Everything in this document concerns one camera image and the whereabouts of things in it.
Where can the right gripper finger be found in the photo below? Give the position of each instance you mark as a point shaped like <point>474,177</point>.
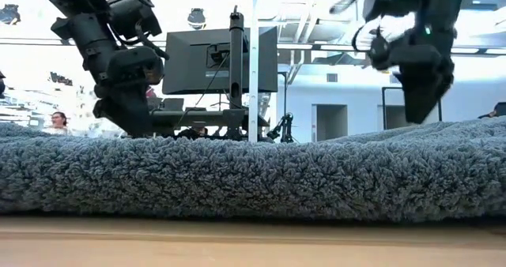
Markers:
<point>423,97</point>

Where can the grey terry towel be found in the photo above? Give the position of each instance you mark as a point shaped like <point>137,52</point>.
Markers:
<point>253,180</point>

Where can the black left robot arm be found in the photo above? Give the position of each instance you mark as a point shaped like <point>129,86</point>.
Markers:
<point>85,26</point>

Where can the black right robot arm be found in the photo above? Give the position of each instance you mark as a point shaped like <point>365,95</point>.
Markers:
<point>435,6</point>

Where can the dark laptop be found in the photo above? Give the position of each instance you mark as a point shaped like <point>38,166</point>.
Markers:
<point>172,104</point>

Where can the grey desk with black legs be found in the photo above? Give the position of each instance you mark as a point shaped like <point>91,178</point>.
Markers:
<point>189,117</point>

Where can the person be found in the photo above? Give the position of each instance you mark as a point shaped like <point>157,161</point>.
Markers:
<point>499,110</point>
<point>193,132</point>
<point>59,121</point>

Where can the black computer monitor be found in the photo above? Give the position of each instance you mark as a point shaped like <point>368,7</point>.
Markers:
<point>186,61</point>

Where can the black metal rack frame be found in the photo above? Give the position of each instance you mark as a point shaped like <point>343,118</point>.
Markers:
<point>382,109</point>

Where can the white vertical post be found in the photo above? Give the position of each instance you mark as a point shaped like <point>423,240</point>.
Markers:
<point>253,81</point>

